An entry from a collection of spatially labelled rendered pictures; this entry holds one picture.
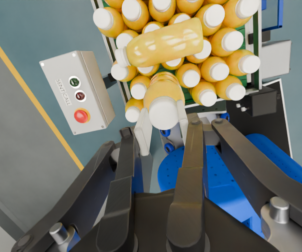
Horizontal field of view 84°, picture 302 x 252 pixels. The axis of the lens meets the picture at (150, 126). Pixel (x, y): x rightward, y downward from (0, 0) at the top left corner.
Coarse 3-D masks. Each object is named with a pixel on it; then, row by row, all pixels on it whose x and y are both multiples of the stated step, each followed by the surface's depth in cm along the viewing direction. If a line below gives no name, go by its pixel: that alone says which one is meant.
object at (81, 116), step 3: (78, 111) 43; (81, 111) 43; (84, 111) 43; (75, 114) 43; (78, 114) 43; (81, 114) 43; (84, 114) 43; (75, 117) 44; (78, 117) 44; (81, 117) 43; (84, 117) 43; (87, 117) 44; (78, 120) 44; (81, 120) 44; (84, 120) 44
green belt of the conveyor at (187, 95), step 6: (102, 0) 51; (108, 6) 51; (240, 30) 51; (240, 48) 53; (186, 60) 56; (162, 66) 57; (156, 72) 58; (240, 78) 56; (246, 84) 57; (186, 90) 59; (186, 96) 60; (186, 102) 61
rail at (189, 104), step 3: (246, 90) 52; (249, 90) 51; (252, 90) 50; (255, 90) 50; (258, 90) 50; (246, 93) 50; (216, 99) 52; (219, 99) 52; (222, 99) 52; (189, 102) 55; (192, 102) 54; (195, 102) 54; (186, 105) 53; (189, 105) 53; (192, 105) 53; (195, 105) 53
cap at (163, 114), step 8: (152, 104) 22; (160, 104) 21; (168, 104) 21; (152, 112) 21; (160, 112) 21; (168, 112) 21; (176, 112) 21; (152, 120) 22; (160, 120) 22; (168, 120) 21; (176, 120) 21; (160, 128) 22; (168, 128) 22
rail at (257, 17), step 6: (258, 12) 42; (258, 18) 43; (258, 24) 43; (258, 30) 44; (258, 36) 44; (258, 42) 45; (258, 48) 46; (258, 54) 46; (258, 72) 48; (258, 78) 49; (258, 84) 49
